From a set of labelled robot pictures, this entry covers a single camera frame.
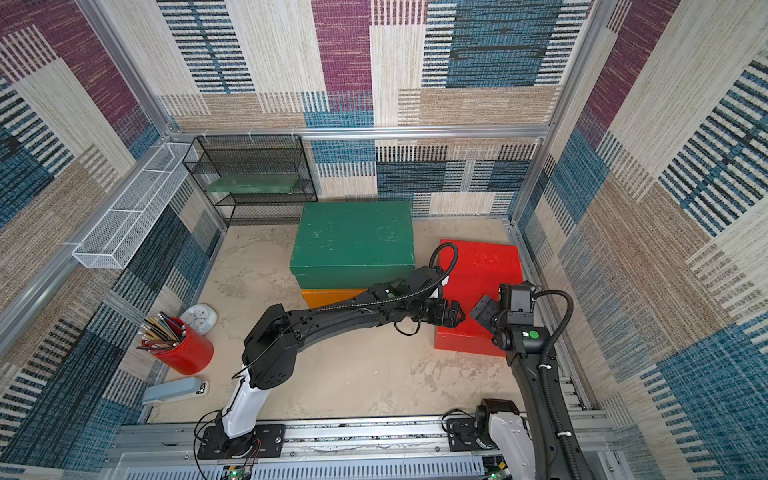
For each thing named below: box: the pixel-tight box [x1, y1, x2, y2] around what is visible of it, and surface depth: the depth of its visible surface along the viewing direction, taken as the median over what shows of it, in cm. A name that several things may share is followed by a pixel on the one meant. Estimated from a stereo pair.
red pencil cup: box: [151, 317, 214, 375], surface depth 79 cm
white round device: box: [180, 303, 218, 336], surface depth 93 cm
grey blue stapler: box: [142, 377, 210, 405], surface depth 81 cm
